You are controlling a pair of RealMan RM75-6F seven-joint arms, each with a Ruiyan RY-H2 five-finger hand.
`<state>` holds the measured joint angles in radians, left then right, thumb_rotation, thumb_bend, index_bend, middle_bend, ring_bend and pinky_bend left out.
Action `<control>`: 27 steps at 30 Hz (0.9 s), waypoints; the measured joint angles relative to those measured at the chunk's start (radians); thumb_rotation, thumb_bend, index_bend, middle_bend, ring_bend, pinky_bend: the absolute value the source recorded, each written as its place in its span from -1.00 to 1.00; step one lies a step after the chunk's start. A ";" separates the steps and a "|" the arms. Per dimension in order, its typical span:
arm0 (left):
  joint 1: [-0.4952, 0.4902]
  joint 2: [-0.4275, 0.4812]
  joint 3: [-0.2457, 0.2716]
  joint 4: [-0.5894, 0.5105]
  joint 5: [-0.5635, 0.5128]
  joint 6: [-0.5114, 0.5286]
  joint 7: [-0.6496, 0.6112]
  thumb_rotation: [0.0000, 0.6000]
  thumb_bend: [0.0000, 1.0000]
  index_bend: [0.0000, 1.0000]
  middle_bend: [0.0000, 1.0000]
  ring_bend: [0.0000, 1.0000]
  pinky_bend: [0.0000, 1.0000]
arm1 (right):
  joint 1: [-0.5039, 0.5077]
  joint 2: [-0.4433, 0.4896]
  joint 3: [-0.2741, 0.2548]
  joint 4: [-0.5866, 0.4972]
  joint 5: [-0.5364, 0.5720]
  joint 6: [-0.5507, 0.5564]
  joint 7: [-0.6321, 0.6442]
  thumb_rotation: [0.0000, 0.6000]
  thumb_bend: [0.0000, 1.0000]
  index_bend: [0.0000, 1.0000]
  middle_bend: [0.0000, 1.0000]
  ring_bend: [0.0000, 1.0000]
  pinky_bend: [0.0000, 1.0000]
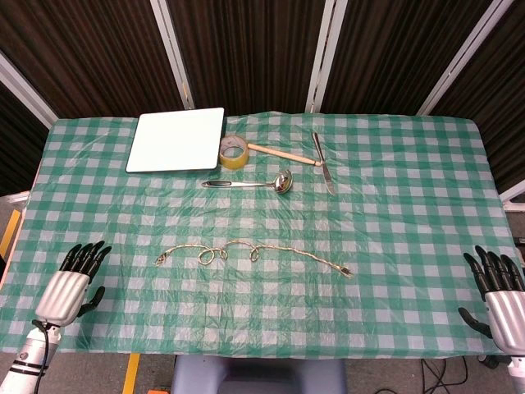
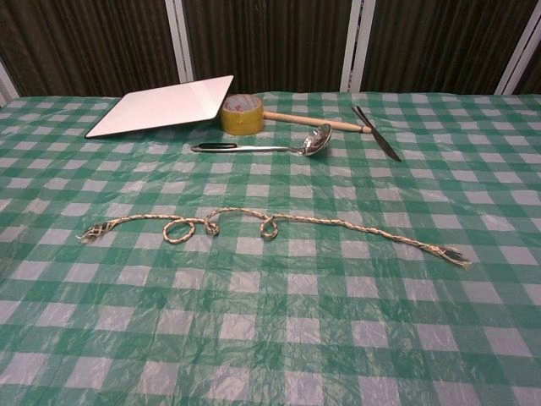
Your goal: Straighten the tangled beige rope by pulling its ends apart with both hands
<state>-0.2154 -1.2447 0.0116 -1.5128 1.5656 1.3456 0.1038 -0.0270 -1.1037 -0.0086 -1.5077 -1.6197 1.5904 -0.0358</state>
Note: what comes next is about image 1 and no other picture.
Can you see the white square board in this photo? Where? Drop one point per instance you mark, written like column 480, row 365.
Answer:
column 176, row 140

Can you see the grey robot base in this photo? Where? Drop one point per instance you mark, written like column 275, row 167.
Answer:
column 258, row 375

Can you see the green white checkered tablecloth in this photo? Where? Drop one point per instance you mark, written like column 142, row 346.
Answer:
column 262, row 262

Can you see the silver table knife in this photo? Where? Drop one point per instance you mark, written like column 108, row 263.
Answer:
column 323, row 164

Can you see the yellow tape roll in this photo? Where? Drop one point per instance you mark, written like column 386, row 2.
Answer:
column 233, row 153

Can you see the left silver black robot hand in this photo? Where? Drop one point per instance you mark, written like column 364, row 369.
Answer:
column 63, row 293

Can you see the wooden stick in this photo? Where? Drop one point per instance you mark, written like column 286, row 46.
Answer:
column 283, row 153

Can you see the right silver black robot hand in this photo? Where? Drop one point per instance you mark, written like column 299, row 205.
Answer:
column 506, row 316

